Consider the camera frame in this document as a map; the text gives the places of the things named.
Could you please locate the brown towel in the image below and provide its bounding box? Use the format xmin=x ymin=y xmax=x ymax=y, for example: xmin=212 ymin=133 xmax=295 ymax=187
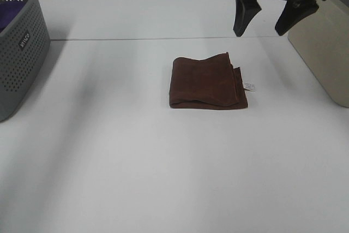
xmin=169 ymin=52 xmax=248 ymax=110

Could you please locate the purple cloth in basket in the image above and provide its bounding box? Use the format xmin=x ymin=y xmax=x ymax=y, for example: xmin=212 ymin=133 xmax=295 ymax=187
xmin=0 ymin=1 xmax=25 ymax=32

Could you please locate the beige plastic basket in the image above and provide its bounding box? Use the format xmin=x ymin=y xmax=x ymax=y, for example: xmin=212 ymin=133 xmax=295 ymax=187
xmin=288 ymin=0 xmax=348 ymax=107

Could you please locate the grey perforated laundry basket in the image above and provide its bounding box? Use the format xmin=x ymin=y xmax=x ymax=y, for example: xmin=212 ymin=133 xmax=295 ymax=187
xmin=1 ymin=0 xmax=51 ymax=121

